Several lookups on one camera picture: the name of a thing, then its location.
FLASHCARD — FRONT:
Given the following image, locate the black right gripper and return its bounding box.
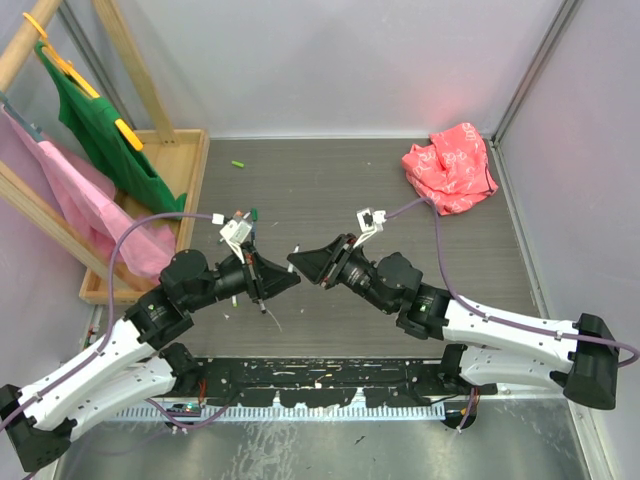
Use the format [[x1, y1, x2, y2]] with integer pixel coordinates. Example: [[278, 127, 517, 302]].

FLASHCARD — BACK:
[[287, 233, 395, 314]]

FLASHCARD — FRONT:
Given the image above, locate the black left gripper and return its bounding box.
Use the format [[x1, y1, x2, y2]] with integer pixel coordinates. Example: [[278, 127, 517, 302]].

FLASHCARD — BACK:
[[185, 240, 299, 311]]

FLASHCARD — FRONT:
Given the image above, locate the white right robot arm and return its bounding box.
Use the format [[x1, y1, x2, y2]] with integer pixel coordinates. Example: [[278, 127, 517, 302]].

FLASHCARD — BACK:
[[288, 234, 619, 410]]

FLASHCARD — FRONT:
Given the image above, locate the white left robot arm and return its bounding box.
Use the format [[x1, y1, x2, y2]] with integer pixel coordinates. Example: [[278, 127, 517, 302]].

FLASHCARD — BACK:
[[1, 243, 301, 473]]

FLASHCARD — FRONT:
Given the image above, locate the wooden rack base tray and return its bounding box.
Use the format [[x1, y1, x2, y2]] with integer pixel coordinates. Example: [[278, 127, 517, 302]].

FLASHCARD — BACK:
[[79, 129, 210, 305]]

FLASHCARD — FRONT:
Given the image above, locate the coral patterned cloth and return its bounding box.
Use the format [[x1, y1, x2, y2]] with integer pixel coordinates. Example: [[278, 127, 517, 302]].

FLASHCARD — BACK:
[[401, 122, 498, 216]]

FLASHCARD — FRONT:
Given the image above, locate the pink cloth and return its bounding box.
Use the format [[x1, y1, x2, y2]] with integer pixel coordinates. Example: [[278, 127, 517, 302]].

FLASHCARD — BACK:
[[1, 104, 175, 281]]

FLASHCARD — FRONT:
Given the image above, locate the yellow clothes hanger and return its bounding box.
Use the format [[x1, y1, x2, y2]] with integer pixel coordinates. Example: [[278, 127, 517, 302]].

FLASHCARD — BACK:
[[22, 12, 144, 151]]

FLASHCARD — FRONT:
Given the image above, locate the green cloth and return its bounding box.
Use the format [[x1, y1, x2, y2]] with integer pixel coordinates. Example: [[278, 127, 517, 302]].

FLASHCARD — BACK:
[[34, 41, 186, 214]]

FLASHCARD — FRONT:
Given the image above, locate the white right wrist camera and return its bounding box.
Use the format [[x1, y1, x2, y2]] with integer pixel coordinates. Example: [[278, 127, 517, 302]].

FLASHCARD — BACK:
[[354, 208, 386, 248]]

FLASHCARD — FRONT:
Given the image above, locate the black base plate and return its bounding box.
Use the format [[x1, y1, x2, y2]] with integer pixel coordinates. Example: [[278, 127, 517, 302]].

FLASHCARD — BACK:
[[166, 357, 471, 408]]

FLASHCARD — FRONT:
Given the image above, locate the grey slotted cable duct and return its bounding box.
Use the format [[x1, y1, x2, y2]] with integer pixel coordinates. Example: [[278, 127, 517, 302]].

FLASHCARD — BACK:
[[102, 402, 446, 423]]

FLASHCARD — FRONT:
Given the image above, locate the wooden rack frame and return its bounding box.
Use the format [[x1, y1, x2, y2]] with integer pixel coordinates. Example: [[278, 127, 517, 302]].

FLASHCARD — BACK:
[[1, 13, 186, 290]]

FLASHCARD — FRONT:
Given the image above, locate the aluminium frame post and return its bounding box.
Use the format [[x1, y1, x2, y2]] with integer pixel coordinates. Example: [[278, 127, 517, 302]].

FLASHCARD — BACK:
[[489, 0, 585, 146]]

